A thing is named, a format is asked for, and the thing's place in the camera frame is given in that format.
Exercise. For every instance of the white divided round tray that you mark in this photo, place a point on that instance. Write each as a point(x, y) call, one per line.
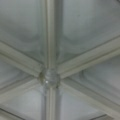
point(60, 59)

